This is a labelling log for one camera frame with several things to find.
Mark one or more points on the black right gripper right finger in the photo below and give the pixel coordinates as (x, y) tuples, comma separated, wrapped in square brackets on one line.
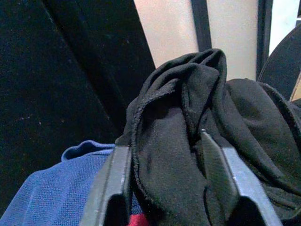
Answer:
[(244, 183)]

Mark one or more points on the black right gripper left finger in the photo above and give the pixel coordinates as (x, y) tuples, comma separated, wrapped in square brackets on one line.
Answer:
[(108, 186)]

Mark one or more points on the black garment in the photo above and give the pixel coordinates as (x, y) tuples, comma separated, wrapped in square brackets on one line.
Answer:
[(178, 131)]

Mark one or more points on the red fabric piece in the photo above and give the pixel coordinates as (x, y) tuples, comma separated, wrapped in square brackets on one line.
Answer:
[(140, 220)]

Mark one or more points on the blue knit garment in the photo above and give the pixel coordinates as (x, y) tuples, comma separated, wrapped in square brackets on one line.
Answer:
[(56, 188)]

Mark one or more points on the black rounded object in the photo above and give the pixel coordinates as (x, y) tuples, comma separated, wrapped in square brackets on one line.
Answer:
[(279, 66)]

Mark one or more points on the large black panel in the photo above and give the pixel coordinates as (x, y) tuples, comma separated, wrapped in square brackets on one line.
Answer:
[(58, 70)]

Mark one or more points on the black frame bar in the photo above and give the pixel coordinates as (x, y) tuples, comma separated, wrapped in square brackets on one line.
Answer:
[(201, 26), (263, 33)]

